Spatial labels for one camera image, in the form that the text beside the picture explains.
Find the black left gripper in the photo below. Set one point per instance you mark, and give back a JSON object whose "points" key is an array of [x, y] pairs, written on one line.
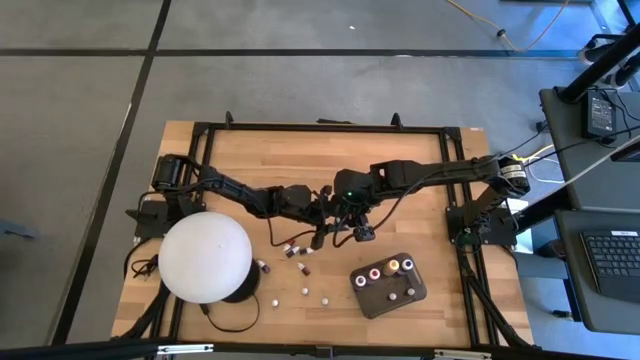
{"points": [[300, 202]]}

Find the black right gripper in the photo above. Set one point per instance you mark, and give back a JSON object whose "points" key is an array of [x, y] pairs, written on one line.
{"points": [[352, 210]]}

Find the small white-labelled dropper bottle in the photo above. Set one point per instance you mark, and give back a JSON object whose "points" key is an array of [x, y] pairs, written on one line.
{"points": [[293, 252]]}

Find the small red dropper bottle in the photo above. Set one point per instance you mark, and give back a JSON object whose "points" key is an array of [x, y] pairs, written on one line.
{"points": [[303, 268]]}

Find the large yellow food coloring bottle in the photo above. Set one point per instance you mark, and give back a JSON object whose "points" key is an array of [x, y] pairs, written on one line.
{"points": [[391, 266]]}

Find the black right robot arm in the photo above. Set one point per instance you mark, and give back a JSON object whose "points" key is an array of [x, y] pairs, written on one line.
{"points": [[440, 172]]}

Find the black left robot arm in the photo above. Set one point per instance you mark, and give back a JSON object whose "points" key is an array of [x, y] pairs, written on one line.
{"points": [[235, 190]]}

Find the translucent grey plastic bin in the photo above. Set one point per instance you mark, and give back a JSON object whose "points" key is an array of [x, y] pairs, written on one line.
{"points": [[395, 306]]}

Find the white globe lamp black base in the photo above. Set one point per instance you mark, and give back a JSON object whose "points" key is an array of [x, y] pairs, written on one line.
{"points": [[205, 257]]}

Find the grey side desk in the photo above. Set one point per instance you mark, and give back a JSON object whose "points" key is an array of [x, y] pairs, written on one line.
{"points": [[600, 185], [575, 310]]}

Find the black power adapter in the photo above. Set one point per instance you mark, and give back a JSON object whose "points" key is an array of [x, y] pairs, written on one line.
{"points": [[600, 112]]}

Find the black keyboard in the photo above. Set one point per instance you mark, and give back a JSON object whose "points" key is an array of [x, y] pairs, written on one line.
{"points": [[615, 260]]}

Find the black office chair base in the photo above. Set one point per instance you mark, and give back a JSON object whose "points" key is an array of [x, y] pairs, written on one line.
{"points": [[592, 52]]}

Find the black support pole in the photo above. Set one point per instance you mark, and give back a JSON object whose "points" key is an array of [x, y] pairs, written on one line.
{"points": [[600, 62]]}

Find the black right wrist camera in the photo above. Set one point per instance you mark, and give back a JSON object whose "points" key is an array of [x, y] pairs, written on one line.
{"points": [[364, 234]]}

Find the black metal table frame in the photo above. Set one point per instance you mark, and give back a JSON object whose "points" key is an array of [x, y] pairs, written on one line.
{"points": [[325, 128]]}

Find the black camera rig bar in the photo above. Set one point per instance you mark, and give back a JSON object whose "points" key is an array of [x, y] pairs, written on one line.
{"points": [[100, 350]]}

